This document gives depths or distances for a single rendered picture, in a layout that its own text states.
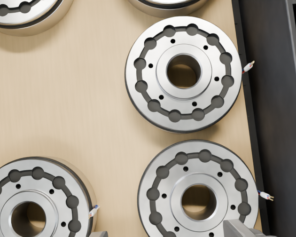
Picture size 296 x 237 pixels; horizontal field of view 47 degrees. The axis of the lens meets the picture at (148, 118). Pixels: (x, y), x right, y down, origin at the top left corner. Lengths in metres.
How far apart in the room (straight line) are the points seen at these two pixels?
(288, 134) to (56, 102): 0.21
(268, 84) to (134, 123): 0.12
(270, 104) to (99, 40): 0.17
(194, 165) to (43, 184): 0.13
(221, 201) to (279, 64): 0.12
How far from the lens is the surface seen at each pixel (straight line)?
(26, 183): 0.31
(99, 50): 0.34
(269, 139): 0.31
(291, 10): 0.25
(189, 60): 0.31
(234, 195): 0.30
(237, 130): 0.33
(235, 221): 0.16
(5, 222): 0.32
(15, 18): 0.33
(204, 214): 0.31
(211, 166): 0.29
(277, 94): 0.28
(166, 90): 0.29
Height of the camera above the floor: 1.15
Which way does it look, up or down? 85 degrees down
